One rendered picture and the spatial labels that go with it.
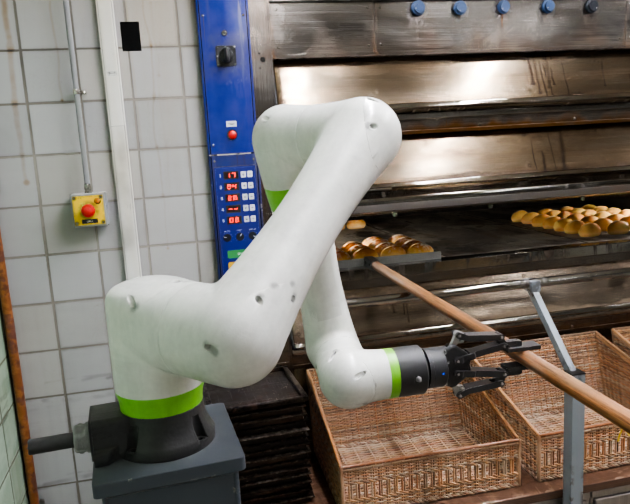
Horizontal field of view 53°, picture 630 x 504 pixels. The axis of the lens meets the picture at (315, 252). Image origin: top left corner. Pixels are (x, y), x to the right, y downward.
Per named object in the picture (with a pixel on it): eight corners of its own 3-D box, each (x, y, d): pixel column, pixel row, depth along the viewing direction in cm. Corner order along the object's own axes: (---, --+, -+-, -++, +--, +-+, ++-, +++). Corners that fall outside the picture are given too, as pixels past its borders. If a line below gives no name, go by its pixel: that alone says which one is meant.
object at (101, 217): (76, 225, 198) (72, 193, 196) (110, 222, 200) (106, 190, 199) (73, 228, 191) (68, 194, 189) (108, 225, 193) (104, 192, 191)
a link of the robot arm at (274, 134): (286, 111, 103) (329, 93, 112) (230, 116, 111) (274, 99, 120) (309, 215, 110) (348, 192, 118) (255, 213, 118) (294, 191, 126)
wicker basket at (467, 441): (307, 442, 226) (303, 367, 221) (456, 419, 236) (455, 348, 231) (340, 519, 179) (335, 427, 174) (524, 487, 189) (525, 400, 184)
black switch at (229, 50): (216, 66, 197) (213, 30, 195) (236, 66, 198) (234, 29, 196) (217, 65, 194) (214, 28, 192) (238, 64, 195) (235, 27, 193)
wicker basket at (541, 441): (462, 418, 237) (461, 347, 232) (594, 396, 250) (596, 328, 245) (537, 485, 190) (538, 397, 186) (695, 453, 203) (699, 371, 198)
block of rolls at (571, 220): (507, 221, 314) (507, 210, 313) (593, 213, 324) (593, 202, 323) (585, 238, 255) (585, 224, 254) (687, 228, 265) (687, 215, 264)
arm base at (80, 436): (25, 489, 84) (19, 446, 83) (39, 440, 98) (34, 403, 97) (222, 451, 91) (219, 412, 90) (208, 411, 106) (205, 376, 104)
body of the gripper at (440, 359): (414, 341, 123) (459, 335, 125) (415, 383, 124) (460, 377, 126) (429, 353, 116) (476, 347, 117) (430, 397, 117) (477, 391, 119)
